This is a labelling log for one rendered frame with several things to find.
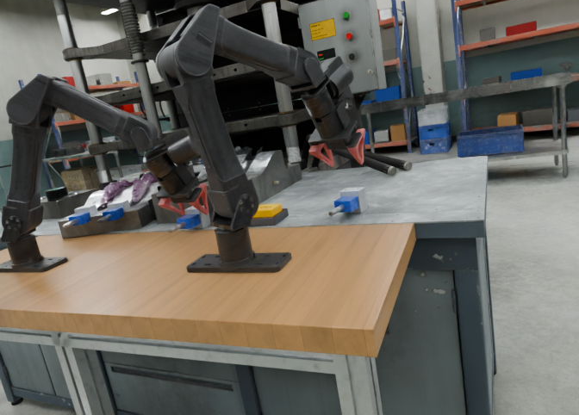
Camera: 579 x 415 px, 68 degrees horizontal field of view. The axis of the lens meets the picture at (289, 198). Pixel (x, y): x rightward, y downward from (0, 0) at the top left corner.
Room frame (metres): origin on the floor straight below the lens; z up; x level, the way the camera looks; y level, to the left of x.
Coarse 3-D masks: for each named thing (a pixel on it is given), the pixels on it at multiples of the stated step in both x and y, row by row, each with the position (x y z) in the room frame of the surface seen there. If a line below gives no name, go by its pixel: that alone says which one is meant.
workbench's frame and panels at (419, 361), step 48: (0, 240) 1.49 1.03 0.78; (432, 240) 0.88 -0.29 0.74; (480, 240) 0.99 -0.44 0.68; (432, 288) 0.90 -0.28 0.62; (480, 288) 0.84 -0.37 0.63; (384, 336) 0.95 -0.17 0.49; (432, 336) 0.90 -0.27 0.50; (480, 336) 0.84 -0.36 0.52; (48, 384) 1.59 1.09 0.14; (144, 384) 1.34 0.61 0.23; (192, 384) 1.25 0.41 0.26; (240, 384) 1.14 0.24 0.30; (288, 384) 1.09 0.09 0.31; (336, 384) 1.02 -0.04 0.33; (384, 384) 0.96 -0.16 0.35; (432, 384) 0.91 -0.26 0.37; (480, 384) 0.85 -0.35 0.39
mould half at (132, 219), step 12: (192, 168) 1.71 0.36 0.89; (120, 180) 1.65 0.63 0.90; (132, 180) 1.64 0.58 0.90; (96, 192) 1.47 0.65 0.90; (120, 192) 1.43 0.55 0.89; (156, 192) 1.38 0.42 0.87; (84, 204) 1.42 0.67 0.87; (96, 204) 1.40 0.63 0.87; (144, 204) 1.30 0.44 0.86; (96, 216) 1.25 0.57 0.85; (132, 216) 1.23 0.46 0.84; (144, 216) 1.26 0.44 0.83; (60, 228) 1.27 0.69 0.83; (72, 228) 1.26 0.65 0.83; (84, 228) 1.26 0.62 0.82; (96, 228) 1.25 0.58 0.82; (108, 228) 1.25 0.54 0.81; (120, 228) 1.24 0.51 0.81; (132, 228) 1.23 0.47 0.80
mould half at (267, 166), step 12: (240, 156) 1.47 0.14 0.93; (264, 156) 1.41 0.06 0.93; (276, 156) 1.42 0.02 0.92; (204, 168) 1.48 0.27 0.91; (252, 168) 1.37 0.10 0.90; (264, 168) 1.34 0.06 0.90; (276, 168) 1.41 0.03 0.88; (288, 168) 1.50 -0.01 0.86; (300, 168) 1.57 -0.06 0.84; (252, 180) 1.26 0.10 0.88; (264, 180) 1.32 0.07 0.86; (276, 180) 1.39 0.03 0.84; (288, 180) 1.47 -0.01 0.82; (264, 192) 1.31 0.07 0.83; (276, 192) 1.38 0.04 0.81; (156, 204) 1.24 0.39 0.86; (156, 216) 1.25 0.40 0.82; (168, 216) 1.23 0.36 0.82; (180, 216) 1.21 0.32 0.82
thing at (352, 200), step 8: (344, 192) 1.00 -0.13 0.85; (352, 192) 0.99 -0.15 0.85; (360, 192) 0.99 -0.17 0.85; (336, 200) 0.98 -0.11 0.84; (344, 200) 0.97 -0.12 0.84; (352, 200) 0.96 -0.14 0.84; (360, 200) 0.99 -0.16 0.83; (336, 208) 0.94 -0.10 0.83; (344, 208) 0.96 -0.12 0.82; (352, 208) 0.96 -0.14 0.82; (360, 208) 0.98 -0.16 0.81
